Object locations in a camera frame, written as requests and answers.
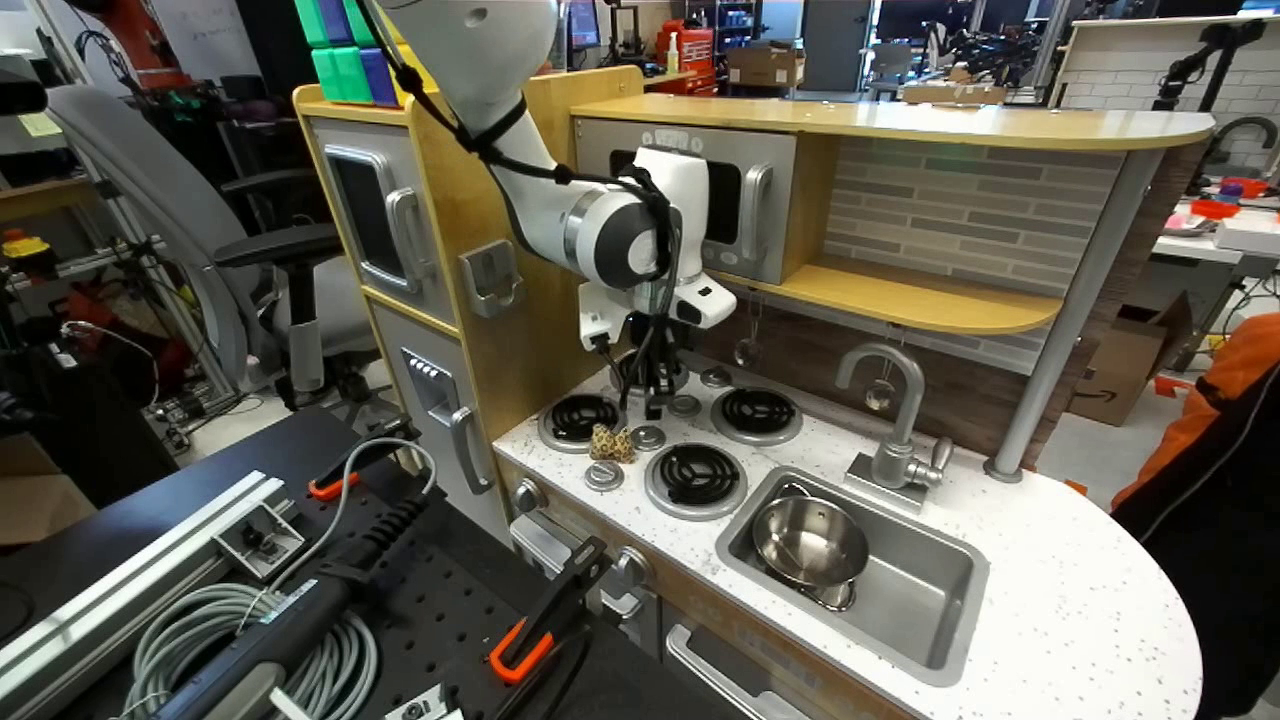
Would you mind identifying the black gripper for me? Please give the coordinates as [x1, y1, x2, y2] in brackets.
[618, 312, 692, 415]

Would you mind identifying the small tan patterned toy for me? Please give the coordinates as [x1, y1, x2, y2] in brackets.
[590, 420, 644, 470]

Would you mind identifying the black coil stove burner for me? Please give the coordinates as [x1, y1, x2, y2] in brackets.
[710, 379, 808, 447]
[541, 394, 626, 457]
[642, 436, 753, 525]

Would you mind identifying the silver metal pot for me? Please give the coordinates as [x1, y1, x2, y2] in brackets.
[746, 481, 872, 606]

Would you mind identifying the silver toy sink basin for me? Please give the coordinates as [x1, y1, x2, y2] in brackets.
[717, 466, 993, 691]

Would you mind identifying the silver toy faucet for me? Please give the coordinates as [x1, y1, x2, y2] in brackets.
[835, 342, 954, 513]

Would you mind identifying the orange and black bar clamp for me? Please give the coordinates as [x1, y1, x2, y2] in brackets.
[304, 470, 363, 508]
[486, 537, 620, 691]

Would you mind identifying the black perforated breadboard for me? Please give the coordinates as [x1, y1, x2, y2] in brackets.
[53, 492, 577, 720]

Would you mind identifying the small cardboard box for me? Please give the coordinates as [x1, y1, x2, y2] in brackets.
[719, 39, 808, 96]

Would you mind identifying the wooden toy kitchen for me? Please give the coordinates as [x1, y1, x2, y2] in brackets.
[288, 59, 1222, 720]

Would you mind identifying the green foam block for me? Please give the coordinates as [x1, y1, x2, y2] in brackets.
[292, 0, 355, 52]
[309, 39, 404, 112]

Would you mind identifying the large cardboard box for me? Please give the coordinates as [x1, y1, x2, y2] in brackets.
[1066, 294, 1198, 433]

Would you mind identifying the grey office chair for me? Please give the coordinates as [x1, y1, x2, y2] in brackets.
[44, 82, 351, 406]

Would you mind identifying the white panel board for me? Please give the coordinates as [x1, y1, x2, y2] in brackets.
[1050, 11, 1280, 134]

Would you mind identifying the standing person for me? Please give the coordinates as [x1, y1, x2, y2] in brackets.
[1109, 310, 1280, 720]

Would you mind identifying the flat cardboard piece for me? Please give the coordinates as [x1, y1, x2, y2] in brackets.
[0, 433, 101, 554]

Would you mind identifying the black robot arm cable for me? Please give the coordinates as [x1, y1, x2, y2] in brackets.
[355, 5, 687, 394]

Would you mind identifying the black corded handle tool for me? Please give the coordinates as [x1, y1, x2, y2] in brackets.
[155, 492, 438, 720]

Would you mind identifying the silver corner bracket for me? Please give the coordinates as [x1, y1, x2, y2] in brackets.
[215, 498, 309, 580]
[397, 681, 474, 720]

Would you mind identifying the coiled grey cable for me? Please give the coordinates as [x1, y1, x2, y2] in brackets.
[116, 436, 441, 720]

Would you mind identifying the aluminium profile rail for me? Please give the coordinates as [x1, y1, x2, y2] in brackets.
[0, 470, 288, 706]

